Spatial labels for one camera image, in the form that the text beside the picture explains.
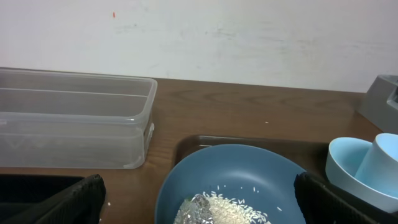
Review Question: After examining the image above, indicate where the clear plastic bin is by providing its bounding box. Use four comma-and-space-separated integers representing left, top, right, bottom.
1, 68, 157, 169

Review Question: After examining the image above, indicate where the light blue cup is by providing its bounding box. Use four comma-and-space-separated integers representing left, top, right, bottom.
355, 133, 397, 197

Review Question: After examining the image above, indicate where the dark blue plate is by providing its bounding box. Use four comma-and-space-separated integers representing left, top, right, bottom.
155, 144, 305, 224

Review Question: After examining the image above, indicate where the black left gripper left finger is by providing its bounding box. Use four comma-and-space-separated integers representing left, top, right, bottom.
1, 174, 106, 224

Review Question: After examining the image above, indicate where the aluminium foil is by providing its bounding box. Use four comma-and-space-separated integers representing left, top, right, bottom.
174, 194, 214, 224

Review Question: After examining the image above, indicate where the pile of white rice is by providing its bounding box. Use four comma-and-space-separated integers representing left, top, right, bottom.
201, 185, 271, 224

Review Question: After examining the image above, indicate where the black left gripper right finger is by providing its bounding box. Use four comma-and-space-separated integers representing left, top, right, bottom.
294, 172, 397, 224

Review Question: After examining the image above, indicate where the grey dishwasher rack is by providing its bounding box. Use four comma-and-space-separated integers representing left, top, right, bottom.
358, 75, 397, 134

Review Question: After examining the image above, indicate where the brown serving tray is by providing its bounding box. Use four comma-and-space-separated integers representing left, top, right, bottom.
172, 135, 328, 180

